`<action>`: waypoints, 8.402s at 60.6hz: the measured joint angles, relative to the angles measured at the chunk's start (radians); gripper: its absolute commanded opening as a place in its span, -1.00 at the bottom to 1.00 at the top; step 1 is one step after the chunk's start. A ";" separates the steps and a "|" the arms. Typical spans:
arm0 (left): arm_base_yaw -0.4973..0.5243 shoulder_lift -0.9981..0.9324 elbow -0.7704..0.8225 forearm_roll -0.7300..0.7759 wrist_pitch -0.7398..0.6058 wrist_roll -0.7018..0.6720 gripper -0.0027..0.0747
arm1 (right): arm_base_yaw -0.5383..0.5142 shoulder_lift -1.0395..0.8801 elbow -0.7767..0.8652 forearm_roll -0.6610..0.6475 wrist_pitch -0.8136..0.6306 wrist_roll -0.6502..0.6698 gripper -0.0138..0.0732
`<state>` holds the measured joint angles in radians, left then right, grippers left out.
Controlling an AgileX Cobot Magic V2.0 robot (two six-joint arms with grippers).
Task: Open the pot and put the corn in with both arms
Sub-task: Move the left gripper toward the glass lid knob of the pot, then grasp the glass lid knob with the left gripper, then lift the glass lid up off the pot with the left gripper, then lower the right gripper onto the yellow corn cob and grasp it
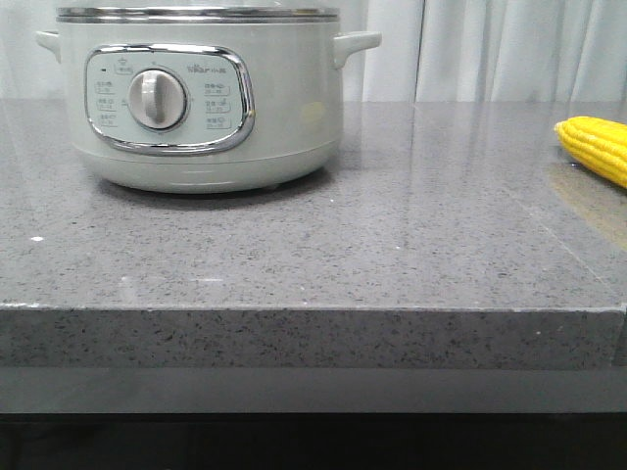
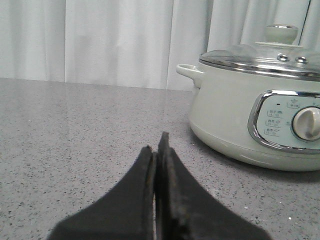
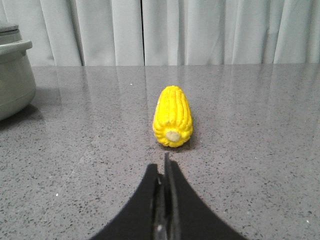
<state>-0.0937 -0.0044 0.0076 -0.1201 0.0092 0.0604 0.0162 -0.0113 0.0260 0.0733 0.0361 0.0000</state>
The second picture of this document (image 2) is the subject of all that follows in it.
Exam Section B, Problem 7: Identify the pale green electric cooking pot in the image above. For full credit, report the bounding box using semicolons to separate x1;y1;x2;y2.
176;63;320;171

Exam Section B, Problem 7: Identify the white curtain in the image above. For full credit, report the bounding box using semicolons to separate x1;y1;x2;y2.
0;0;320;90

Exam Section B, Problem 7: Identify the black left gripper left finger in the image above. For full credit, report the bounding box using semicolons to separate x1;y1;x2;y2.
48;146;157;240

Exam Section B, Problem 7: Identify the thin black cable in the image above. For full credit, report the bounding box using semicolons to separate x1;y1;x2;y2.
299;0;313;46

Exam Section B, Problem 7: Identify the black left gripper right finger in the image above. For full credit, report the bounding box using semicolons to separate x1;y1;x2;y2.
154;131;253;240

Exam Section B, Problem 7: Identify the glass pot lid with knob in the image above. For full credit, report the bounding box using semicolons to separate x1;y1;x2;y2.
199;24;320;82

